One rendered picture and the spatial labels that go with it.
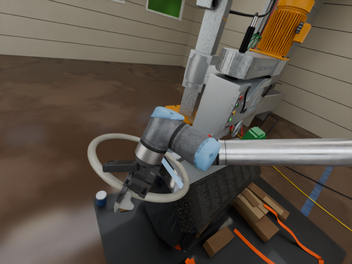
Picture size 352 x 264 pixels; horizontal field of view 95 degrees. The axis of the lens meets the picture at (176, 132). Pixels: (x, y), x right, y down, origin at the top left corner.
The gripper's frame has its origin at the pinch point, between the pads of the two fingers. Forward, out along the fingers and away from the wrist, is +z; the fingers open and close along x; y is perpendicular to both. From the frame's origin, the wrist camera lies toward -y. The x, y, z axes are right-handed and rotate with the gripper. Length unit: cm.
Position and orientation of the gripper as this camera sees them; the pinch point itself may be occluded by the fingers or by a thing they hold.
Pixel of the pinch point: (118, 202)
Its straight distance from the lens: 64.2
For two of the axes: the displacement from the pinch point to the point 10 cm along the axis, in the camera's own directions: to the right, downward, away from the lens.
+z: -4.5, 8.6, 2.3
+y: 8.9, 4.6, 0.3
